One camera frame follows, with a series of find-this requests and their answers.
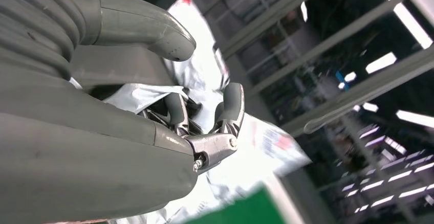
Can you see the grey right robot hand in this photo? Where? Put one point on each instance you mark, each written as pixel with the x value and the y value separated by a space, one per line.
pixel 84 165

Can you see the green conveyor belt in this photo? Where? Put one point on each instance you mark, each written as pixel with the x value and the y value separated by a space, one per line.
pixel 244 209

